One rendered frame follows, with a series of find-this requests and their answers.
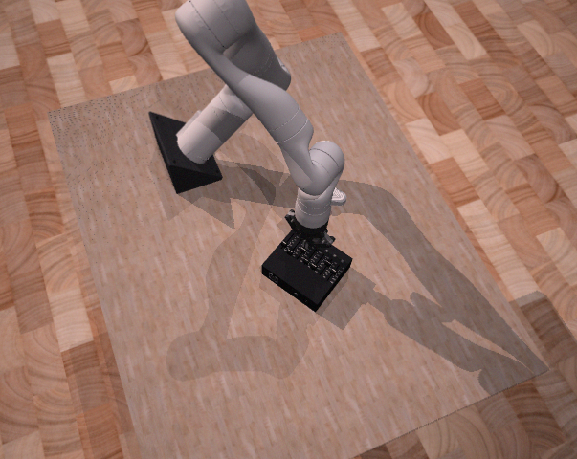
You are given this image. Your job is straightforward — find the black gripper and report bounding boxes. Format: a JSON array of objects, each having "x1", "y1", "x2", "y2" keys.
[{"x1": 285, "y1": 209, "x2": 336, "y2": 249}]

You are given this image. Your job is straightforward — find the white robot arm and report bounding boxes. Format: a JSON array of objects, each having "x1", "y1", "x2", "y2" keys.
[{"x1": 175, "y1": 0, "x2": 347, "y2": 229}]

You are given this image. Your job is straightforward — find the black lighting desk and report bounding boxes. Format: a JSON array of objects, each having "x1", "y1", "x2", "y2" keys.
[{"x1": 261, "y1": 230, "x2": 353, "y2": 312}]

